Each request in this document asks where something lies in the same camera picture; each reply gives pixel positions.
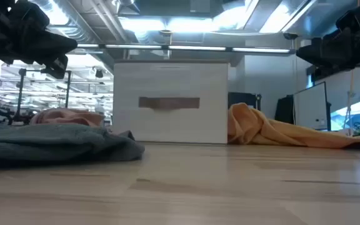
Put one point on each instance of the beige fabric storage box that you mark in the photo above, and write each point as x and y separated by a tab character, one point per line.
167	125

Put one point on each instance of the orange towel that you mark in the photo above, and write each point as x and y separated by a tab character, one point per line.
261	131

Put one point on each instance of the white board panel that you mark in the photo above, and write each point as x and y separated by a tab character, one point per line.
309	106

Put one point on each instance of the black tripod stand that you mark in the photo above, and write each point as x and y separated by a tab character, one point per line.
20	93

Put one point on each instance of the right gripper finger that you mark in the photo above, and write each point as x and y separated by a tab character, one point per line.
327	53

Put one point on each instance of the grey towel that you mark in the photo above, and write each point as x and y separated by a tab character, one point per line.
48	143

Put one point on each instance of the long ceiling light bar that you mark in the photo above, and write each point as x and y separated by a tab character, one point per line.
195	48

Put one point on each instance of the pink towel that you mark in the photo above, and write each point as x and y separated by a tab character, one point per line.
67	117

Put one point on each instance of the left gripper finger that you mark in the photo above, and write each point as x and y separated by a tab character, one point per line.
56	67
55	45

